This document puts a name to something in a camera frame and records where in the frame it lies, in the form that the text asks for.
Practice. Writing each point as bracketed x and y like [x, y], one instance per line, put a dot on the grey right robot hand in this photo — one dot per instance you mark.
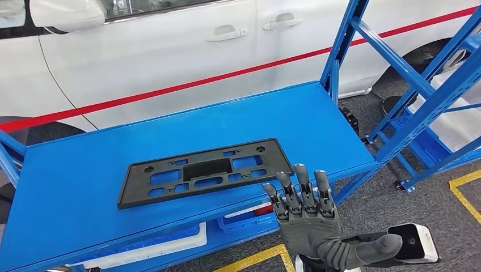
[312, 232]

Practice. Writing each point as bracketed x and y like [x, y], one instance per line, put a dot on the black plastic plate frame part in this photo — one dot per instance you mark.
[206, 169]

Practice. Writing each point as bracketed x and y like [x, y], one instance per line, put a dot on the blue metal shelf rack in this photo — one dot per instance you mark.
[428, 150]
[75, 169]

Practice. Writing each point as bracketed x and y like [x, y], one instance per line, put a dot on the small red object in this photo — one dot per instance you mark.
[265, 211]

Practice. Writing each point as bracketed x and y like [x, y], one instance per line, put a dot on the black caster wheel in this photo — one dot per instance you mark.
[366, 142]
[399, 185]

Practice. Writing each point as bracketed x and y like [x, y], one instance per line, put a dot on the black ribbed plastic object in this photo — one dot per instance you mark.
[349, 120]

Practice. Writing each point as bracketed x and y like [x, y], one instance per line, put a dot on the black round stanchion base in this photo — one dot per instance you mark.
[392, 105]

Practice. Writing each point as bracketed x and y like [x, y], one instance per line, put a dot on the large translucent white bin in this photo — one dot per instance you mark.
[458, 124]

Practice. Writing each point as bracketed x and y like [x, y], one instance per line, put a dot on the red barrier belt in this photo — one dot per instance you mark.
[150, 94]

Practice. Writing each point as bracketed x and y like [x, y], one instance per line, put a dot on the white car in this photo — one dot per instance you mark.
[150, 56]

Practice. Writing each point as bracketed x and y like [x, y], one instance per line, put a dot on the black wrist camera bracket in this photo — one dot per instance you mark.
[366, 237]

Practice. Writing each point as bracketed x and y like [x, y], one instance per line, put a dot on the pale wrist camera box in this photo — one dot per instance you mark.
[426, 244]

